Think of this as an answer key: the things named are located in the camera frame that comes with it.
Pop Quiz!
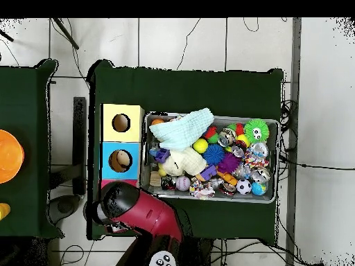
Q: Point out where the colourful knotted rope toy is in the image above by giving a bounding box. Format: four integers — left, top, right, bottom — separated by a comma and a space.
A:
189, 177, 216, 200

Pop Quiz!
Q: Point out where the purple plastic toy block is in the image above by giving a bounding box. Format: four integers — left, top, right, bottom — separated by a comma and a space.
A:
154, 148, 171, 163

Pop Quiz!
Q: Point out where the black upright panel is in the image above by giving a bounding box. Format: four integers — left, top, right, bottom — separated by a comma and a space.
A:
72, 96, 87, 196

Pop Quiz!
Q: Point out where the dark green table cloth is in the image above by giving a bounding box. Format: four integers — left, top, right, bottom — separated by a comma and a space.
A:
86, 59, 284, 246
0, 58, 64, 239

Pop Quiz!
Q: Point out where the shallow metal mesh bin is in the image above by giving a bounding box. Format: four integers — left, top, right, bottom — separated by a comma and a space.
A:
139, 111, 280, 204

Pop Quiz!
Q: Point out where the black tripod leg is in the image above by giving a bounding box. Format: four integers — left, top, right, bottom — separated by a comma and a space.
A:
0, 28, 14, 42
52, 17, 80, 51

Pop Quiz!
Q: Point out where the grey floor cable cover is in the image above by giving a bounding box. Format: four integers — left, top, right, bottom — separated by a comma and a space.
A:
285, 17, 302, 266

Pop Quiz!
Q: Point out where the mint green cloth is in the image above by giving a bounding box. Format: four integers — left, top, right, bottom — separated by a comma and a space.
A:
148, 107, 215, 152

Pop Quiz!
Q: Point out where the small toy soccer ball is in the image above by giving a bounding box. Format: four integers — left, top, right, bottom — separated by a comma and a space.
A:
236, 179, 252, 195

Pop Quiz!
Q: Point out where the crushed black drink can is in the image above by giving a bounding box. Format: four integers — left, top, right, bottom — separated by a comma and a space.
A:
160, 175, 176, 190

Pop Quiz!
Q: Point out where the orange bowl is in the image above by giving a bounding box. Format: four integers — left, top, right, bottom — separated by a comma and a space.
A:
0, 129, 25, 184

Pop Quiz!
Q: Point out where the thin black floor cable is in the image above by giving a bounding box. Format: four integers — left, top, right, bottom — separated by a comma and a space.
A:
176, 17, 201, 71

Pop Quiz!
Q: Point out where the green spiky ball with eyes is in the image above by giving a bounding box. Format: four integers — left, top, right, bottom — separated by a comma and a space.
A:
243, 118, 270, 144

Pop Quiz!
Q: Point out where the plain blue spiky ball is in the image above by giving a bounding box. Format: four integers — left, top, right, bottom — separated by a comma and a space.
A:
202, 143, 225, 166

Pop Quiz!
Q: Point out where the wooden box with three holes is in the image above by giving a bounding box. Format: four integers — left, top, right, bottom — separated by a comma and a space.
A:
98, 103, 146, 195

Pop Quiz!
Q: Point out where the crushed silver drink can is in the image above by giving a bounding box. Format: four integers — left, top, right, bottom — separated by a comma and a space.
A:
217, 127, 238, 148

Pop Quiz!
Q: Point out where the white toy baseball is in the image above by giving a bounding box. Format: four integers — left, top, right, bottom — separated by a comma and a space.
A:
175, 176, 191, 192

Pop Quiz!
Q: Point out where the smooth yellow ball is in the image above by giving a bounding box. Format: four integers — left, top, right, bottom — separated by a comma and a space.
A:
193, 138, 209, 154

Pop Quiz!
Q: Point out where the black cable with connector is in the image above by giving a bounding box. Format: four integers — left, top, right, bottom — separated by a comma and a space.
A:
279, 154, 355, 170

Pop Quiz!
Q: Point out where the small yellow object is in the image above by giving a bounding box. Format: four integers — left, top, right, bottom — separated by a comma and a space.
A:
0, 202, 11, 221

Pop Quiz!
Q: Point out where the cream yellow cloth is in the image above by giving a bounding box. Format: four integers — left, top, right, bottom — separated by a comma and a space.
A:
162, 146, 207, 177

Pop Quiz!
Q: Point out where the black cable bundle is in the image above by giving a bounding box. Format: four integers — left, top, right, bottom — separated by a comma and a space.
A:
279, 99, 299, 134

